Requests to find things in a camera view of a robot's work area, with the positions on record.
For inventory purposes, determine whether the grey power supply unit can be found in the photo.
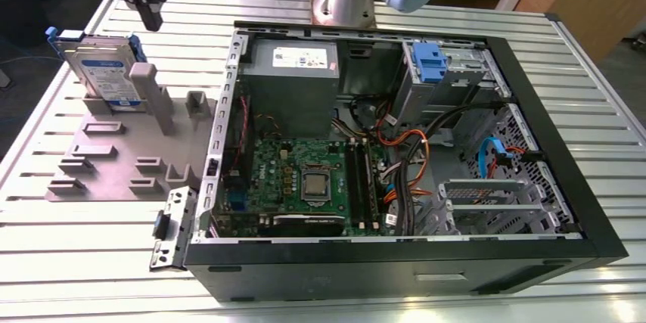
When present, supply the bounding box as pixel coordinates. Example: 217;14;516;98
240;37;340;138

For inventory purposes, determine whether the metal expansion slot retainer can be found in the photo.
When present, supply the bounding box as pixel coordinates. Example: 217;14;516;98
149;185;198;272

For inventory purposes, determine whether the black open PC case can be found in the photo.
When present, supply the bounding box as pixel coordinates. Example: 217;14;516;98
181;19;629;303

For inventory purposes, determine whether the blue data wire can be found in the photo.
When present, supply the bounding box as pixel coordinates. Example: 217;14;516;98
476;135;507;181

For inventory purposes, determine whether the silver CPU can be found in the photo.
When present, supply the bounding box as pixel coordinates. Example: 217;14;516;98
301;174;332;200

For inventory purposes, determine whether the metal disk bay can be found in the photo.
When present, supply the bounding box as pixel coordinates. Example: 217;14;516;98
436;178;561;236

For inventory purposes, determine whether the metal drive cage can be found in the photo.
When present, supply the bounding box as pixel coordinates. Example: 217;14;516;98
391;37;511;137

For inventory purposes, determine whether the green motherboard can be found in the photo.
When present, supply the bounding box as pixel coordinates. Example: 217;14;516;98
213;137;399;237

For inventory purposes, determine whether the orange disk power wire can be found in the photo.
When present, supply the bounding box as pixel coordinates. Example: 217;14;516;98
503;146;544;163

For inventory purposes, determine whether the grey parts rack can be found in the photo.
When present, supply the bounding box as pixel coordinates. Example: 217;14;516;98
43;64;221;203

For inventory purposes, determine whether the black RAM slot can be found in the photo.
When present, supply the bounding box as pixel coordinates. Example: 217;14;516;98
345;139;365;229
360;140;380;228

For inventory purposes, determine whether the black graphics card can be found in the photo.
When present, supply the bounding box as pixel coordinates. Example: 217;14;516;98
256;213;349;239

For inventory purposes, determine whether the hard disk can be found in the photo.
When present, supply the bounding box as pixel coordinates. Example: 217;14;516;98
43;26;150;114

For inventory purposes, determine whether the blue drive cage latch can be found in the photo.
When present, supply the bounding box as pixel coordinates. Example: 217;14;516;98
411;42;449;84

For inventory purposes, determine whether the black chair base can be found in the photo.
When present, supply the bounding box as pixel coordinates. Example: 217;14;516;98
623;26;646;51

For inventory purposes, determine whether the orange power wire bundle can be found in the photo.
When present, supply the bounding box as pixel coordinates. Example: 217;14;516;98
376;129;433;205

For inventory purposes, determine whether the CPU socket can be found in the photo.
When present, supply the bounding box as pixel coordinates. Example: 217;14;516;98
296;163;337;209

